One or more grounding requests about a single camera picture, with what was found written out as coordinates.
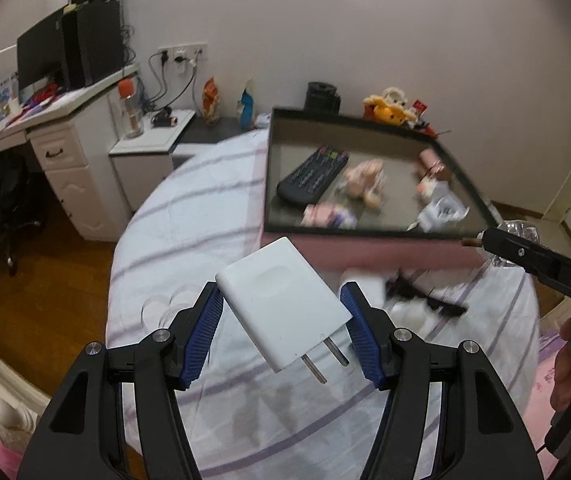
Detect small doll figure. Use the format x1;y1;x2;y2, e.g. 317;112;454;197
342;159;389;209

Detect orange snack bag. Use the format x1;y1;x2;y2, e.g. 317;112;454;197
200;77;222;125

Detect small black gadget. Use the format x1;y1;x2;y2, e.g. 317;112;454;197
150;108;179;128

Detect black office chair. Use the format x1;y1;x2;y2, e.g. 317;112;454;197
0;152;47;277

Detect white black keychain toy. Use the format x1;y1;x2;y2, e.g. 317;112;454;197
407;186;472;234

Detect round table with striped cloth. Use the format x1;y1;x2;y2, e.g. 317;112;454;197
105;132;542;480

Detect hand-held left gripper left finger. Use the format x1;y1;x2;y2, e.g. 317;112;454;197
16;281;224;480

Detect black cylinder appliance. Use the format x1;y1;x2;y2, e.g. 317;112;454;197
305;81;341;114

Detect red white small toy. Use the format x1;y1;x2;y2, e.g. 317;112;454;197
410;99;429;129

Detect white side table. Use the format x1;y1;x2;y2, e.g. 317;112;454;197
108;108;196;214

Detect yellow white plush toy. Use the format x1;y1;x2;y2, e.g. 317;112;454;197
362;87;419;126

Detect clear plastic trinket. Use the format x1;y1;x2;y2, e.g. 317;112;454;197
498;219;540;267

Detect clear bottle with orange cap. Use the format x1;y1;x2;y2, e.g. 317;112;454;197
117;77;145;139

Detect black hair clip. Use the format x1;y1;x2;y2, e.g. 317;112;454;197
384;271;469;319

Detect black power cables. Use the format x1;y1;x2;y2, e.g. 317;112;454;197
146;51;201;112

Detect black computer tower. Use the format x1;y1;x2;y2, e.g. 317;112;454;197
60;0;124;89

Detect black computer monitor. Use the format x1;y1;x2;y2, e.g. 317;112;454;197
16;7;67;97

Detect pink block ring toy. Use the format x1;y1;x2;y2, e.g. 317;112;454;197
302;203;359;230

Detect white pink block toy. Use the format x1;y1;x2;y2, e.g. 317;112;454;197
415;179;447;202

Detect rose gold cup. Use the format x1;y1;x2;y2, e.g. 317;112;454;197
418;147;452;181

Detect white bed frame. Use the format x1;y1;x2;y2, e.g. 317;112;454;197
0;319;54;432

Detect white desk with drawers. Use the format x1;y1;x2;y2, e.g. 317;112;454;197
0;62;142;244

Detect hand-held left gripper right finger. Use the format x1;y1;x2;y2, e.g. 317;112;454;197
339;281;543;480

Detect blue white bag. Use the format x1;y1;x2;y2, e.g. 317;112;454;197
236;79;256;129

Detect dark top low table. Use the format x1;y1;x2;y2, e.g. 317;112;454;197
172;115;271;172

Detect pink box with dark rim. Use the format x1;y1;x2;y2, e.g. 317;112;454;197
261;106;499;274

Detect black remote control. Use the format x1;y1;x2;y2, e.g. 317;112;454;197
276;145;351;205

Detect white wall socket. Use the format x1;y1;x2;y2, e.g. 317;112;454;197
157;43;209;64

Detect white charger plug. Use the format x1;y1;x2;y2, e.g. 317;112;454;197
214;236;354;385

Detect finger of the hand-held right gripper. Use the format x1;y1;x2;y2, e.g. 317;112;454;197
479;227;560;282

